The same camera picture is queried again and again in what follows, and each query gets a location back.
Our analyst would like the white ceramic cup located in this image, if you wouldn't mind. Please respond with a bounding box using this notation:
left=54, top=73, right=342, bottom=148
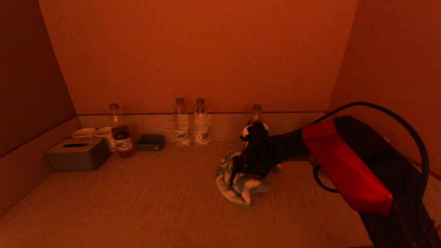
left=95, top=127, right=117, bottom=152
left=72, top=128, right=97, bottom=139

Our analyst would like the part-empty amber tea bottle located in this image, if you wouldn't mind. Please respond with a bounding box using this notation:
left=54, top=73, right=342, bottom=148
left=109, top=103, right=136, bottom=158

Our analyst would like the thin black camera cable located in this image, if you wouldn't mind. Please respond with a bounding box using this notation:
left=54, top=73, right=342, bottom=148
left=229, top=157, right=242, bottom=188

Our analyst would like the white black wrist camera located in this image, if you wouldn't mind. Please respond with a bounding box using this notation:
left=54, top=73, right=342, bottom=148
left=240, top=123, right=269, bottom=143

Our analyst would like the green white striped towel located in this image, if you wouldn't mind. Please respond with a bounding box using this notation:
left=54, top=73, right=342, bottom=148
left=215, top=151, right=284, bottom=209

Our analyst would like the clear water bottle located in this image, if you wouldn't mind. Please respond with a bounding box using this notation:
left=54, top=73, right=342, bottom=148
left=194, top=99, right=209, bottom=146
left=174, top=98, right=191, bottom=146

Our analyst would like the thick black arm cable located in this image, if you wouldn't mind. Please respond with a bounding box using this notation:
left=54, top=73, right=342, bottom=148
left=310, top=102, right=430, bottom=194

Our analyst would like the grey-blue tissue box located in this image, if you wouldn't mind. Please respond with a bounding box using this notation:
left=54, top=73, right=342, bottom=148
left=46, top=138, right=111, bottom=172

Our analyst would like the full dark tea bottle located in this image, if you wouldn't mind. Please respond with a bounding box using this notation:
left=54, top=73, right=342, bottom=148
left=248, top=104, right=263, bottom=126

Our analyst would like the small teal tray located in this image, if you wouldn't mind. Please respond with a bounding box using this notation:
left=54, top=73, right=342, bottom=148
left=137, top=134, right=166, bottom=151

